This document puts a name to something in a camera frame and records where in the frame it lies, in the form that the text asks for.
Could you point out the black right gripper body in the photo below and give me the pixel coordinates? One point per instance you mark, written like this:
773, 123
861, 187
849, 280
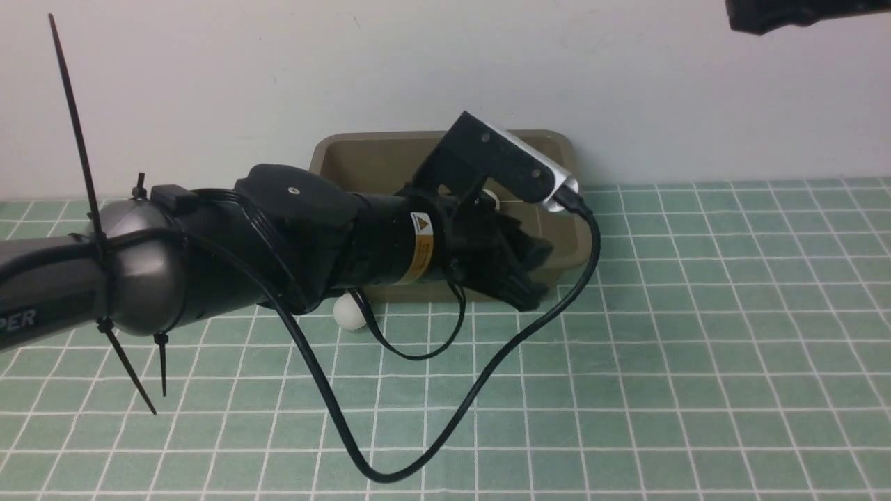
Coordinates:
762, 17

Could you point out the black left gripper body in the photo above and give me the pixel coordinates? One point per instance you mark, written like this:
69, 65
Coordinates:
469, 239

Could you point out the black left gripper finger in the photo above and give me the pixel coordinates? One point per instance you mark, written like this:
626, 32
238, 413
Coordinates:
520, 251
510, 283

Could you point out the white logo ball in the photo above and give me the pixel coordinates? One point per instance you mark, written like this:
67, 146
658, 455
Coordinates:
348, 315

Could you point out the plain white ball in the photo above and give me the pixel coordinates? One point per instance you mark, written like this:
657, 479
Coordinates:
491, 198

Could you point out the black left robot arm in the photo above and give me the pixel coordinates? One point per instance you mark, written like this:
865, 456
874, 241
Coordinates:
168, 259

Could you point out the olive plastic bin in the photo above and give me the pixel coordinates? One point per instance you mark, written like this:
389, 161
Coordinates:
383, 162

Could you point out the green checkered tablecloth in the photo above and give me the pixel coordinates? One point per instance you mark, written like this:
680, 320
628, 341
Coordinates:
733, 345

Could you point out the black zip tie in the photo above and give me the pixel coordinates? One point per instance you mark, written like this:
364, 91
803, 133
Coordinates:
94, 215

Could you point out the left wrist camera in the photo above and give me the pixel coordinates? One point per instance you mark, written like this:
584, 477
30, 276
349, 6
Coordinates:
473, 151

